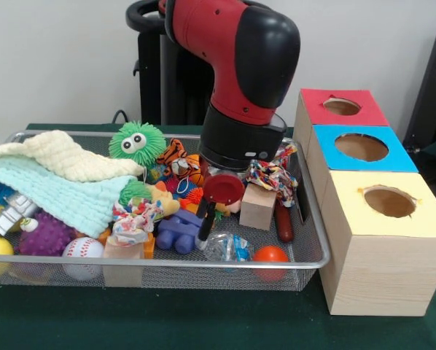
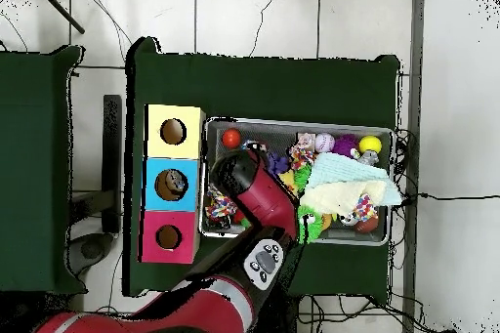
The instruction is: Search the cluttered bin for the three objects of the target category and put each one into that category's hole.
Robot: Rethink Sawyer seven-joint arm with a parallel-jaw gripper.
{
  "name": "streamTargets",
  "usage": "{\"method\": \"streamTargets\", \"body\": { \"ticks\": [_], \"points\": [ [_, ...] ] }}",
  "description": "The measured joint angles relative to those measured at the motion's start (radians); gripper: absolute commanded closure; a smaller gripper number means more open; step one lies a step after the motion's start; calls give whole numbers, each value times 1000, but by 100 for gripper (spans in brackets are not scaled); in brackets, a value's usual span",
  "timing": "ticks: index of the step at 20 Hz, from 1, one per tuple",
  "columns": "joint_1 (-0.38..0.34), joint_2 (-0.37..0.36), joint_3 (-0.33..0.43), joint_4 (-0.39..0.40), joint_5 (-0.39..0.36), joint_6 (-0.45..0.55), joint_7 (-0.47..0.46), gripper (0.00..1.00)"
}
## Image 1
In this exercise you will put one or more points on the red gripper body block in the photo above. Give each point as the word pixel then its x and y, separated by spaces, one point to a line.
pixel 224 189

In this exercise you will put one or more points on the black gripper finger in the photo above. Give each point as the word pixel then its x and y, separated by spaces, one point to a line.
pixel 205 226

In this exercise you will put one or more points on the purple plastic building block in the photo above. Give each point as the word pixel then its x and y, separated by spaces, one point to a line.
pixel 176 235

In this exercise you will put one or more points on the plain wooden cube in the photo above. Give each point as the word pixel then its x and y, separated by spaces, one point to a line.
pixel 258 208

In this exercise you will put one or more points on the yellow duck plush toy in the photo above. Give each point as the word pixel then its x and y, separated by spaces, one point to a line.
pixel 165 201

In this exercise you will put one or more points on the tiger striped toy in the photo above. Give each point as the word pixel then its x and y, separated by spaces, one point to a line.
pixel 171 153

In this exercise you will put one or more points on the red maraca rattle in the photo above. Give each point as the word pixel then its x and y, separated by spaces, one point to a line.
pixel 270 255

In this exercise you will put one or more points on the green spiky ball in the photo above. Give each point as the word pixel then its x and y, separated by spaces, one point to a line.
pixel 136 142

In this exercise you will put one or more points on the mint knitted cloth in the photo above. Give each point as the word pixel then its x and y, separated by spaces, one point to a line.
pixel 57 191

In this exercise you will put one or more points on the cream knitted cloth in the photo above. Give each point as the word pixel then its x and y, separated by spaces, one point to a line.
pixel 65 154

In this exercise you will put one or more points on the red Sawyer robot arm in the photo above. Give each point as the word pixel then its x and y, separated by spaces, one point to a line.
pixel 240 58

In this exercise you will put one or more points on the clear shallow mesh bin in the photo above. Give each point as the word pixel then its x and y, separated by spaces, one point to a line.
pixel 305 219

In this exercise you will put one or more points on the wooden box with three holes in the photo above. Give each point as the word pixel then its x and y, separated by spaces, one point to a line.
pixel 378 270

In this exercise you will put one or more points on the small orange basketball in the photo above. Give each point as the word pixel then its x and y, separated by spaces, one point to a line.
pixel 193 169

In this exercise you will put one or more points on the dark red sausage toy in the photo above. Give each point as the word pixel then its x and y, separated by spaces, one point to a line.
pixel 284 222

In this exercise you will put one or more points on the floral patterned fabric knot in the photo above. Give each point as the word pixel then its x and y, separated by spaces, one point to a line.
pixel 134 220

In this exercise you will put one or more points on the dark green tablecloth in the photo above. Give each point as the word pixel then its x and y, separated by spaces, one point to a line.
pixel 203 321

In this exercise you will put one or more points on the white baseball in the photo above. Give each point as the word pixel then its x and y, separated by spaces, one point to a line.
pixel 82 249

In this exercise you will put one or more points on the purple monster toy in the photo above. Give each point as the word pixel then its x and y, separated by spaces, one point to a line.
pixel 47 233

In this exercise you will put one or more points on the black panel stand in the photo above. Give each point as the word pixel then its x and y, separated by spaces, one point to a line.
pixel 433 95

